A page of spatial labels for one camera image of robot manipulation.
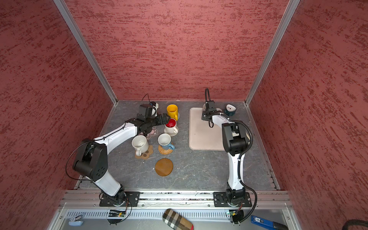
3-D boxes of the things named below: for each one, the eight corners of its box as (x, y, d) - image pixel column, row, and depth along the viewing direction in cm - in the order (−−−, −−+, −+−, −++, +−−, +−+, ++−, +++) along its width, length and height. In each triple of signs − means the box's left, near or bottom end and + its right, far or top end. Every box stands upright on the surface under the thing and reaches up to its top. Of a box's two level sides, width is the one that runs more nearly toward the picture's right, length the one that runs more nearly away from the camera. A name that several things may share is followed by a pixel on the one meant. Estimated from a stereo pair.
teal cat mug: (225, 116, 113) (226, 112, 109) (223, 107, 119) (224, 104, 115) (236, 116, 113) (237, 112, 109) (233, 107, 119) (235, 104, 115)
